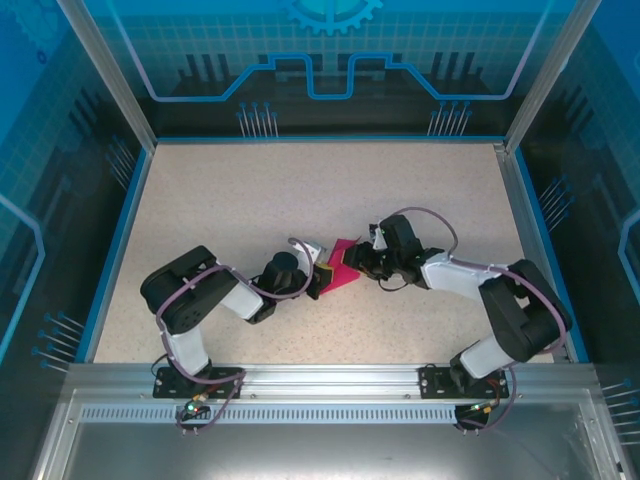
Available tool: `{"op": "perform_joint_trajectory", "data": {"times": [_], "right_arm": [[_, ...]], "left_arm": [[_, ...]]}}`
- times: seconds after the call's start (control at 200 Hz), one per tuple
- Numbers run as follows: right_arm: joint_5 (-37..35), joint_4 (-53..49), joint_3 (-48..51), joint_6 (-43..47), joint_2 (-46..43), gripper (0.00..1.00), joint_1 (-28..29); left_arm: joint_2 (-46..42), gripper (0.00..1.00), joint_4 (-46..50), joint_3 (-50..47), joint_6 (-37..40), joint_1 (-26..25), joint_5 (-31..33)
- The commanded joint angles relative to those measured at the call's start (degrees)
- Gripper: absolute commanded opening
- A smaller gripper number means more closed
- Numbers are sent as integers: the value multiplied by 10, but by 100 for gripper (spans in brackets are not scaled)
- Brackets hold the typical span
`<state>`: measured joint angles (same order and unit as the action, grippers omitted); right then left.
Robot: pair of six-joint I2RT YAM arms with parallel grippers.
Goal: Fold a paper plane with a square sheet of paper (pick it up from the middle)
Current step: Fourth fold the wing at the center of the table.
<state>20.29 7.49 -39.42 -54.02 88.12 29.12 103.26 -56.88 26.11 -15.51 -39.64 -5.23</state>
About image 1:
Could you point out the pink square paper sheet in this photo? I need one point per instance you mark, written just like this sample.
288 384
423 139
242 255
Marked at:
342 277

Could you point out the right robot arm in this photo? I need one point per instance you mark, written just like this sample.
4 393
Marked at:
520 310

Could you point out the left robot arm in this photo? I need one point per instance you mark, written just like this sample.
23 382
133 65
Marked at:
187 295

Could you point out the shiny metal sheet tray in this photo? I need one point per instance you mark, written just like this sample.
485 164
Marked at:
320 450

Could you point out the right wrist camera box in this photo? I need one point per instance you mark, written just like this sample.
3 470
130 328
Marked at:
378 237

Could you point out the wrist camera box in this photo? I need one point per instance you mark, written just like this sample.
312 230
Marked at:
378 237
312 248

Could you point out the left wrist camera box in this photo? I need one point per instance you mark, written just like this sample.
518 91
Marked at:
312 248

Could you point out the aluminium mounting rail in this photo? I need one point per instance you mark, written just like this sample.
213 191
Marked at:
330 380

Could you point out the aluminium table side rail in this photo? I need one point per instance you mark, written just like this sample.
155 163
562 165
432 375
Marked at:
527 225

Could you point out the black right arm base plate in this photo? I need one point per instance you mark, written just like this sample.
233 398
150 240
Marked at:
432 382

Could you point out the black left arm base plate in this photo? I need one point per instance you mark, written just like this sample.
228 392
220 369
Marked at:
167 387

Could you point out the aluminium frame post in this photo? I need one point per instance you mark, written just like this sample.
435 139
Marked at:
550 75
117 75

